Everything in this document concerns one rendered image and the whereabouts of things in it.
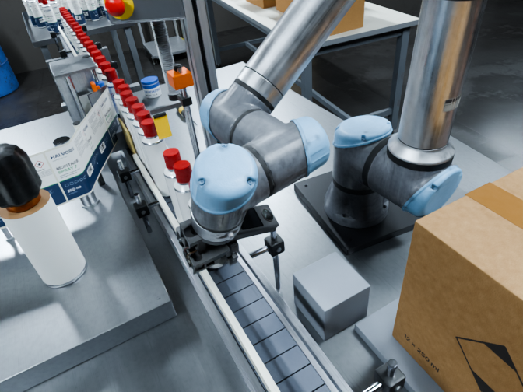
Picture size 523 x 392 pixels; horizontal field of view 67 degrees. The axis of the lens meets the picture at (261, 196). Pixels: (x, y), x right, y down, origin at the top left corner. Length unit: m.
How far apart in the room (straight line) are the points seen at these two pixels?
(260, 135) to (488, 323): 0.36
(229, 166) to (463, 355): 0.40
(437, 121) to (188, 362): 0.59
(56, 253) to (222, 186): 0.50
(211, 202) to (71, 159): 0.62
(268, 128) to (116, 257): 0.52
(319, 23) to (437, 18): 0.16
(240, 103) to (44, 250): 0.48
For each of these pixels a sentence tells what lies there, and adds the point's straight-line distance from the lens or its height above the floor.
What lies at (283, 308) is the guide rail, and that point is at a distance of 0.64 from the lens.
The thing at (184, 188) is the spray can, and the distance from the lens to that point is 0.77.
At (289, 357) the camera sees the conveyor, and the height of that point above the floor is 0.88.
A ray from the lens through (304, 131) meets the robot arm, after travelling 0.51.
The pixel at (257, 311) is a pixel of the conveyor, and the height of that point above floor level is 0.88.
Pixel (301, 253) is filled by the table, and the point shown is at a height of 0.83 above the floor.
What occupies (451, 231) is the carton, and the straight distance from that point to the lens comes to 0.55.
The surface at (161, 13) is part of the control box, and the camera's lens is 0.89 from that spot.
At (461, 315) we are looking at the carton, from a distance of 0.59.
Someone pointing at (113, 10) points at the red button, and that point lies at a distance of 0.89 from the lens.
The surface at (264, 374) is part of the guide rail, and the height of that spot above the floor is 0.91.
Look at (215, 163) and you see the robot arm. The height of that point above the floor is 1.25.
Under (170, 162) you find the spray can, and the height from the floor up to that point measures 1.07.
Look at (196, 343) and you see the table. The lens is 0.79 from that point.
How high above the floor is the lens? 1.48
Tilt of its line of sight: 38 degrees down
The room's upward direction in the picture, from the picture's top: 7 degrees counter-clockwise
